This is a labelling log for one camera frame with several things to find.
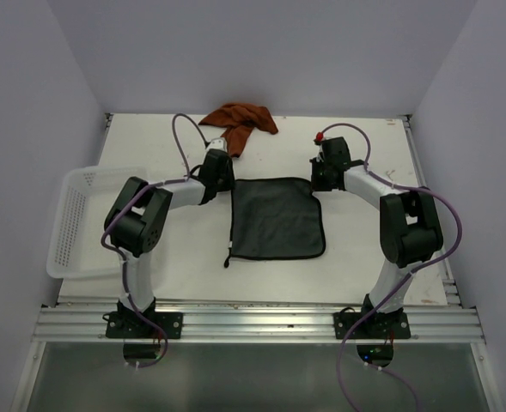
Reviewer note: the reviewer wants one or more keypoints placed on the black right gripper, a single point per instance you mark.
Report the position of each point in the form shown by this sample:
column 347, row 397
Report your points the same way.
column 315, row 184

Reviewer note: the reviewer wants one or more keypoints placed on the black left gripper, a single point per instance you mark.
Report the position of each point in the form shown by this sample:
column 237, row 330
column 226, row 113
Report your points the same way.
column 229, row 183

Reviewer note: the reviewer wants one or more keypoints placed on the purple grey microfiber towel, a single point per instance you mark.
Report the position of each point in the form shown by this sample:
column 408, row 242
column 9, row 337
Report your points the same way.
column 275, row 219

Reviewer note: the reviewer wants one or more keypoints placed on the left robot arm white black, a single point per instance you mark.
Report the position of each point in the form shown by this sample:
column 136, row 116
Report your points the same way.
column 134, row 224

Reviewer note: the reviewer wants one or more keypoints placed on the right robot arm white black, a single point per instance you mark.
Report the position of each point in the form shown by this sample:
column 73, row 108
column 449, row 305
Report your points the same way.
column 409, row 227

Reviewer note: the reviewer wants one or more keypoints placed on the rust orange towel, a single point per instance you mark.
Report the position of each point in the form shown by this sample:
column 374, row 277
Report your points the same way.
column 239, row 120

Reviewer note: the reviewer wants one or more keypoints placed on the white perforated plastic basket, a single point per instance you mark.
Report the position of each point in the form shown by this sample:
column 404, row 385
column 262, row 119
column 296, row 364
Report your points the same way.
column 87, row 194

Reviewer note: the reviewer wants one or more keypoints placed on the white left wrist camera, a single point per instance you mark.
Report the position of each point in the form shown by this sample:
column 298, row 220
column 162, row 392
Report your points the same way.
column 218, row 143

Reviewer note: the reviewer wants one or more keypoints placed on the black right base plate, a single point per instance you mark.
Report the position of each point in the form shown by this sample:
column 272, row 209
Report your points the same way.
column 380, row 326

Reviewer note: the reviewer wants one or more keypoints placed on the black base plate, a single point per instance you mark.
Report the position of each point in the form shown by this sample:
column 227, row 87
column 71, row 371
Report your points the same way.
column 380, row 326
column 128, row 325

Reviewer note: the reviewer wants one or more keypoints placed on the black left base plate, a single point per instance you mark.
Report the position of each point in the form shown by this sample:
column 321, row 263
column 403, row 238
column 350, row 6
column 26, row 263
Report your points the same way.
column 128, row 325

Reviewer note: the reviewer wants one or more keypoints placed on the aluminium mounting rail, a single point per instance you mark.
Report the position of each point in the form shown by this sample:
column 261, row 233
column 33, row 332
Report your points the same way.
column 206, row 322

